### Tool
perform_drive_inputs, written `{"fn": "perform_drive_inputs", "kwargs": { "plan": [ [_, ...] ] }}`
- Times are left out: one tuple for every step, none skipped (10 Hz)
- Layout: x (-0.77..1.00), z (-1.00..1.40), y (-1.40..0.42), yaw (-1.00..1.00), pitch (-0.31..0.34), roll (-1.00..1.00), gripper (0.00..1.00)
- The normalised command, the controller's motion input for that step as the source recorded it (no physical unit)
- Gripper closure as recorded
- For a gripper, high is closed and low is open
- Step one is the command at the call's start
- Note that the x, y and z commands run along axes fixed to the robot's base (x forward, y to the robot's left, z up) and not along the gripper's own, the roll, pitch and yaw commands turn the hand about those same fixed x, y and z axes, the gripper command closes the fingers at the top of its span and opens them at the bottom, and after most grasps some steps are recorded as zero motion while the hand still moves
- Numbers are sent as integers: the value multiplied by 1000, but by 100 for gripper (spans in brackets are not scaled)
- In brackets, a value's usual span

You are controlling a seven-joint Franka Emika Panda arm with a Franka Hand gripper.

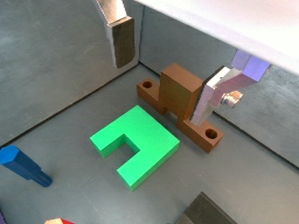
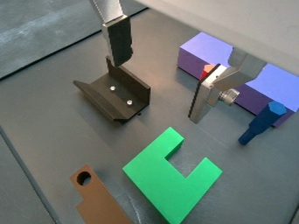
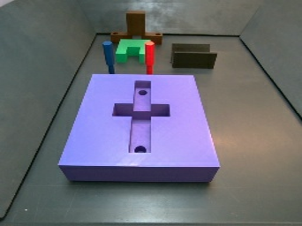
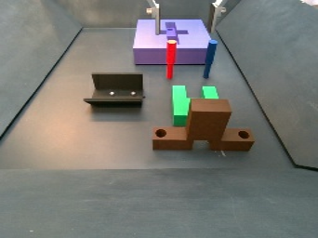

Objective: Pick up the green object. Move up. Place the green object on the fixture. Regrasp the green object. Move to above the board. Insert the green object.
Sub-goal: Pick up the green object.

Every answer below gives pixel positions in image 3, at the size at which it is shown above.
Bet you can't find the green U-shaped block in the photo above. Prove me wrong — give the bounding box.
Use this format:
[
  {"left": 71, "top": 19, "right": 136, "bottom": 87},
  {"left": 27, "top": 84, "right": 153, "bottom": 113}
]
[{"left": 117, "top": 39, "right": 149, "bottom": 64}]

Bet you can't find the purple board with cross slot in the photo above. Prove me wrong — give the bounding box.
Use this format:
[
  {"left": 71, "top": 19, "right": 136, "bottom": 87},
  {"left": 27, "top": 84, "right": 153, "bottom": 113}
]
[{"left": 59, "top": 74, "right": 220, "bottom": 182}]

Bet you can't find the black fixture block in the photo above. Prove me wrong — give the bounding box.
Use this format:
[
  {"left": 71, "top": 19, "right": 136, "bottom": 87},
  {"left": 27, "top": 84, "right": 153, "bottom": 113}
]
[{"left": 172, "top": 43, "right": 217, "bottom": 69}]

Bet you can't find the red cylindrical peg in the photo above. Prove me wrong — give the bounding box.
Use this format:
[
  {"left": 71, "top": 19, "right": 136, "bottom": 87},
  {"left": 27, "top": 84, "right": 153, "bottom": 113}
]
[{"left": 146, "top": 41, "right": 156, "bottom": 74}]

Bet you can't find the blue cylindrical peg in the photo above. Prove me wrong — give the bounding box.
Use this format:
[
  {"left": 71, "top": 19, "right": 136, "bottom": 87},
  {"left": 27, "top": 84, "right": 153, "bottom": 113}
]
[{"left": 104, "top": 41, "right": 116, "bottom": 74}]

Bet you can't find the brown T-shaped block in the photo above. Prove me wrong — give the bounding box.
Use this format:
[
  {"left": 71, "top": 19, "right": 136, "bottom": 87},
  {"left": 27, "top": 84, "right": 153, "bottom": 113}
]
[{"left": 112, "top": 11, "right": 164, "bottom": 45}]

